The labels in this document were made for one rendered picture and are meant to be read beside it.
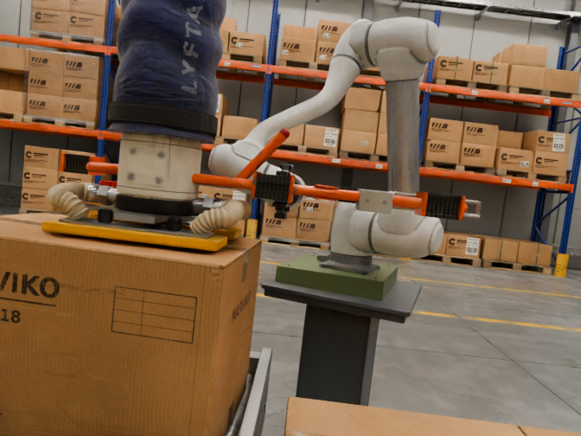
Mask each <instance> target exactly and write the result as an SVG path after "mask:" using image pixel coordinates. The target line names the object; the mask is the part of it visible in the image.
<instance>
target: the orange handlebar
mask: <svg viewBox="0 0 581 436"><path fill-rule="evenodd" d="M86 169H87V170H88V171H90V172H97V173H105V174H113V175H117V174H118V164H114V163H99V162H97V163H95V162H89V163H87V164H86ZM192 182H193V183H197V184H205V185H213V186H221V187H228V188H236V189H252V179H243V178H235V177H228V176H213V175H205V174H196V173H194V174H193V175H192ZM314 186H315V187H314ZM314 186H306V185H298V184H293V191H292V194H293V195H299V196H313V199H316V201H320V200H325V201H329V202H336V200H344V201H352V202H358V201H359V199H360V191H353V190H345V189H338V187H335V185H330V186H324V185H322V184H321V183H318V185H316V184H315V185H314ZM421 204H422V199H421V198H415V197H407V196H393V206H399V207H407V208H421Z"/></svg>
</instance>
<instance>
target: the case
mask: <svg viewBox="0 0 581 436"><path fill-rule="evenodd" d="M64 218H70V217H68V216H67V215H57V214H50V213H32V214H21V215H1V216H0V436H225V435H226V433H227V430H228V428H229V426H230V424H231V422H232V420H233V416H234V415H235V413H236V411H237V409H238V407H239V404H240V402H241V400H242V398H243V395H244V393H245V391H246V383H247V375H248V367H249V359H250V351H251V342H252V327H253V319H254V311H255V303H256V295H257V287H258V279H259V263H260V255H261V247H262V240H257V239H250V238H243V237H237V238H236V239H234V240H229V239H227V244H226V245H225V246H224V247H222V248H221V249H220V250H218V251H216V252H214V251H207V250H199V249H192V248H184V247H170V246H163V245H156V244H148V243H141V242H133V241H126V240H112V239H104V238H97V237H89V236H82V235H74V234H60V233H53V232H45V231H43V230H42V223H43V222H44V221H51V220H58V219H64Z"/></svg>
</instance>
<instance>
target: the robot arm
mask: <svg viewBox="0 0 581 436"><path fill-rule="evenodd" d="M440 45H441V35H440V31H439V29H438V26H437V25H436V24H435V23H434V22H430V21H428V20H425V19H422V18H416V17H409V16H407V17H397V18H391V19H385V20H382V21H379V22H371V21H369V20H367V19H360V20H357V21H356V22H354V23H352V24H351V25H350V26H349V27H348V28H347V29H346V31H345V32H344V33H343V35H342V37H341V39H340V41H339V42H338V43H337V45H336V47H335V51H334V53H333V57H332V60H331V62H330V65H329V73H328V77H327V79H326V83H325V86H324V88H323V90H322V91H321V92H320V93H319V94H318V95H316V96H314V97H313V98H311V99H308V100H306V101H304V102H302V103H300V104H298V105H296V106H293V107H291V108H289V109H287V110H285V111H283V112H280V113H278V114H276V115H274V116H272V117H270V118H268V119H266V120H264V121H263V122H261V123H260V124H258V125H257V126H256V127H255V128H254V129H253V130H252V131H251V132H250V133H249V134H248V136H247V137H246V138H245V139H243V140H238V141H236V143H235V144H232V145H230V144H220V145H217V146H216V147H214V148H213V149H212V151H211V154H210V157H209V160H208V168H209V169H210V170H211V172H212V174H213V175H214V176H228V177H236V176H237V175H238V174H239V173H240V172H241V171H242V170H243V169H244V168H245V167H246V166H247V165H248V164H249V163H250V162H251V161H252V160H253V159H254V158H255V157H256V156H257V155H258V154H259V153H260V152H261V150H262V149H263V148H264V147H265V146H266V144H267V142H268V141H269V140H270V139H271V138H272V137H274V136H276V135H277V134H278V133H279V131H280V130H281V129H283V128H286V129H288V130H289V129H291V128H293V127H296V126H298V125H301V124H303V123H306V122H308V121H310V120H312V119H315V118H318V117H320V116H322V115H323V114H325V113H326V112H329V111H330V110H331V109H333V108H334V107H335V106H336V105H337V104H338V103H339V102H340V101H341V99H342V98H343V96H344V95H345V94H346V92H347V91H348V89H349V88H350V87H351V85H352V84H353V83H354V81H355V80H356V79H357V77H358V76H359V74H360V72H361V70H362V69H367V68H370V67H378V68H379V70H380V74H381V77H382V79H383V80H385V81H386V132H387V168H388V192H389V191H395V192H403V193H411V194H417V191H419V82H418V78H421V77H422V75H423V73H424V71H425V66H426V64H427V62H430V61H432V60H433V59H434V58H435V57H436V56H437V53H438V51H439V49H440ZM292 169H293V164H288V163H281V164H280V168H279V167H276V166H274V165H271V164H269V163H267V162H266V161H265V162H264V163H263V164H262V165H261V166H260V167H259V168H258V169H257V170H256V171H259V172H262V174H270V175H278V176H289V177H291V175H294V176H296V180H295V184H298V185H305V183H304V181H303V179H302V178H301V177H299V176H297V175H295V174H292ZM305 197H306V196H299V195H294V196H293V202H292V203H288V202H285V201H277V200H269V199H261V198H259V199H261V200H263V201H265V202H268V203H270V204H271V205H272V206H273V207H275V210H277V212H276V213H275V214H274V218H277V219H284V220H285V219H287V217H288V215H287V212H289V211H290V210H292V209H295V208H298V207H299V206H300V205H301V204H302V203H303V202H304V200H305ZM355 204H356V203H350V202H339V203H338V205H337V207H336V210H335V214H334V219H333V223H332V230H331V250H330V254H318V256H317V260H318V261H321V263H319V267H321V268H328V269H334V270H339V271H344V272H350V273H358V274H362V275H367V274H368V273H370V272H372V271H375V270H379V269H380V265H376V264H374V263H372V262H373V252H377V253H383V254H386V255H391V256H395V257H402V258H421V257H425V256H427V255H429V254H432V253H435V252H436V251H437V250H438V249H439V248H440V246H441V243H442V240H443V237H444V229H443V226H442V224H441V221H440V220H439V219H438V218H435V217H427V216H421V215H415V214H414V211H409V210H401V209H393V208H392V213H391V214H382V213H374V212H367V211H360V210H357V209H356V208H355Z"/></svg>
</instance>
